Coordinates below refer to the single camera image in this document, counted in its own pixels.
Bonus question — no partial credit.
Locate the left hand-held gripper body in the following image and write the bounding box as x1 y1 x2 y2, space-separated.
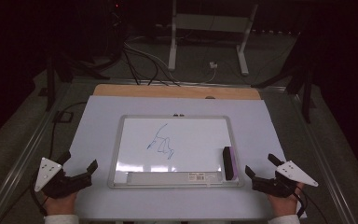
34 157 93 200

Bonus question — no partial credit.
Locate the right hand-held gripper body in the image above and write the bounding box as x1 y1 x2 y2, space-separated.
252 160 320 199

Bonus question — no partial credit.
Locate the black and purple whiteboard eraser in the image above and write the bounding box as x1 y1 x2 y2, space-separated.
222 146 239 182

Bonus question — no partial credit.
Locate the silver framed whiteboard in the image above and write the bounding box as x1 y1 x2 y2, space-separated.
106 115 245 190

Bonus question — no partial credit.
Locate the person's right hand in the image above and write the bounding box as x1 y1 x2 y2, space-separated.
267 183 306 217

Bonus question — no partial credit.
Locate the person's left hand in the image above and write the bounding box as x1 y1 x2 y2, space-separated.
43 191 77 217

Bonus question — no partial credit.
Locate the black square floor socket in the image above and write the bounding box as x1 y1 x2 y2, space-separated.
52 110 75 124

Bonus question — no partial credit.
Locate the large white table sheet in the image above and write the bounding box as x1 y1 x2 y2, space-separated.
63 95 308 222

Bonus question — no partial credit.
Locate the black tripod stand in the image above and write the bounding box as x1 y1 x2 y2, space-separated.
44 50 110 112
251 62 316 124

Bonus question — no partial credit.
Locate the dark equipment rack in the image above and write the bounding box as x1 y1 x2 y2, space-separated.
97 0 129 63

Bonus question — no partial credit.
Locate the white metal stand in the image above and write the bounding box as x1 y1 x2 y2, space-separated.
167 0 259 77

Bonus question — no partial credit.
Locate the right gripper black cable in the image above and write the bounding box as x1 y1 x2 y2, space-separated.
293 185 329 224

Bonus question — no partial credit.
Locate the grey metal floor rail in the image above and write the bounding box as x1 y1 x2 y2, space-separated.
287 92 357 224
0 81 73 224

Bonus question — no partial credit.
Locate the bundle of black floor cables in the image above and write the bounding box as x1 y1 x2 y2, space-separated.
122 40 181 87

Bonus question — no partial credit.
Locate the white plug with cable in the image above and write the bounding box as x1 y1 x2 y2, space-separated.
167 61 219 85

